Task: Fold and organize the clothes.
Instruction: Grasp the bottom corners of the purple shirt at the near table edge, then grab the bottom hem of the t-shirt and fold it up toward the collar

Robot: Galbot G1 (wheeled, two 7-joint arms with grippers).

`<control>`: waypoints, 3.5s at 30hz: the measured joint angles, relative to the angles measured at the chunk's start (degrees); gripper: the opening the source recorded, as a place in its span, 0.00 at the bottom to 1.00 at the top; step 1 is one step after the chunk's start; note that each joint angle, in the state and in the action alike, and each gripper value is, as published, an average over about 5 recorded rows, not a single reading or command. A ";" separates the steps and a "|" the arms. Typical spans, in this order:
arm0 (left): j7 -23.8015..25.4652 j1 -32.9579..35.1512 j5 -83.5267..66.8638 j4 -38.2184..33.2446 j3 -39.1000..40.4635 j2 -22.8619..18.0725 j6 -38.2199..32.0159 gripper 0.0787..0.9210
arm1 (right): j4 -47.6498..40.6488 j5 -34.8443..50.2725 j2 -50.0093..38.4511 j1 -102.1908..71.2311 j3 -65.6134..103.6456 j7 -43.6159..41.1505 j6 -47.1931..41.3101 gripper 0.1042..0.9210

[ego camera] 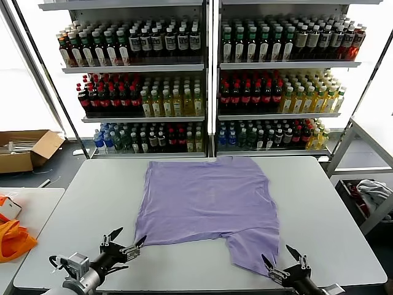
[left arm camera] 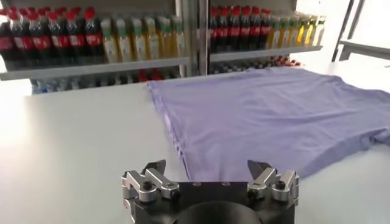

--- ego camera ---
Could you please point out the small dark bottle white label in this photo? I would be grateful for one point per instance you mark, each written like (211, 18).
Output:
(278, 138)
(287, 137)
(161, 142)
(153, 142)

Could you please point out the white packing material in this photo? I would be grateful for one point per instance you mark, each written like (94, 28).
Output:
(18, 147)

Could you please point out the grey metal table frame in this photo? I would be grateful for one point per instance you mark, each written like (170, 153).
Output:
(340, 150)

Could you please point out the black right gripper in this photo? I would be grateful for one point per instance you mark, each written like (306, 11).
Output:
(299, 276)

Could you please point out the orange cloth bag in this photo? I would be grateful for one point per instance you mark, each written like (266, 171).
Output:
(12, 242)

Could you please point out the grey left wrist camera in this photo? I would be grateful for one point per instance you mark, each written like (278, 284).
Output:
(75, 262)

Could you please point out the red garment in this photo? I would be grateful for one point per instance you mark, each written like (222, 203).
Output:
(363, 209)

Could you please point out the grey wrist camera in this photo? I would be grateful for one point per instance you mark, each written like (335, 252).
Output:
(75, 262)
(333, 290)

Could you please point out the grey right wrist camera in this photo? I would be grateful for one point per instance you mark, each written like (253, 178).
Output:
(333, 290)

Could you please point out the green tinted water bottle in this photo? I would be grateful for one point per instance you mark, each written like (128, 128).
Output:
(118, 143)
(242, 139)
(251, 139)

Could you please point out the grey metal shelf unit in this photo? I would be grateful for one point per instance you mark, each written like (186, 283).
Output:
(138, 68)
(276, 65)

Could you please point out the dark bottle black white label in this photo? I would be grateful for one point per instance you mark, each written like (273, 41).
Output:
(182, 43)
(194, 41)
(156, 43)
(347, 41)
(325, 41)
(336, 41)
(134, 44)
(170, 43)
(145, 43)

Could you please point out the blue label water bottle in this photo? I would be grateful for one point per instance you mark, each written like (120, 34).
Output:
(99, 143)
(231, 139)
(108, 143)
(221, 139)

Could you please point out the orange red tea bottle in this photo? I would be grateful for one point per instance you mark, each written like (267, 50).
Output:
(356, 47)
(64, 52)

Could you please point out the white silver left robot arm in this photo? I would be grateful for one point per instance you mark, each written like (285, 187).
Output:
(89, 278)

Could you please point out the small dark bottle white cap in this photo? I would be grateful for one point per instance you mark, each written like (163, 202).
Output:
(134, 143)
(144, 143)
(270, 139)
(260, 140)

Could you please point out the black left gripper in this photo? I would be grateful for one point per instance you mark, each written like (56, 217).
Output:
(112, 256)

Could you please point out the small yellow green bottle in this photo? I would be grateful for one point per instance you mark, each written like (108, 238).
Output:
(190, 143)
(323, 139)
(313, 139)
(199, 143)

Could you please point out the black plastic crate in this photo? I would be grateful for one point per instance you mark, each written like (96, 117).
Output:
(347, 199)

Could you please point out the purple t-shirt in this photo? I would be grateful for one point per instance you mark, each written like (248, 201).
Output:
(208, 199)

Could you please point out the red cap cola bottle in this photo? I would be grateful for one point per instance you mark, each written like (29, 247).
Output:
(124, 103)
(267, 98)
(225, 98)
(103, 103)
(83, 103)
(246, 98)
(235, 98)
(277, 98)
(256, 98)
(114, 103)
(134, 103)
(93, 103)

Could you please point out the white and orange carton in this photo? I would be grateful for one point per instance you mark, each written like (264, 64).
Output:
(10, 209)

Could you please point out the yellow drink bottle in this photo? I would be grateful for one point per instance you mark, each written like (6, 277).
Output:
(308, 103)
(318, 103)
(146, 106)
(298, 103)
(328, 103)
(167, 106)
(177, 106)
(156, 106)
(187, 104)
(337, 103)
(198, 104)
(287, 103)

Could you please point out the small cola bottle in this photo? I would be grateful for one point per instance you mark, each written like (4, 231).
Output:
(181, 141)
(172, 141)
(296, 137)
(305, 136)

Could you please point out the dark bottle beige label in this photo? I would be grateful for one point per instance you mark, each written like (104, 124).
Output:
(301, 41)
(313, 41)

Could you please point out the dark slanted frame pole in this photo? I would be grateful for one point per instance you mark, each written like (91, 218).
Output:
(369, 81)
(73, 135)

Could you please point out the white strip on floor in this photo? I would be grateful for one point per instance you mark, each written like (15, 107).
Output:
(45, 182)

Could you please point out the open cardboard box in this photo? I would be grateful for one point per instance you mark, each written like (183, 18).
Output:
(18, 161)

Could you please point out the green label tea bottle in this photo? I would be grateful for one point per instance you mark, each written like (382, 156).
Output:
(264, 49)
(123, 53)
(75, 53)
(276, 49)
(99, 53)
(251, 49)
(288, 49)
(87, 53)
(227, 49)
(111, 53)
(239, 49)

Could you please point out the white grey garment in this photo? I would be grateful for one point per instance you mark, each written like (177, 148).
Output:
(371, 192)

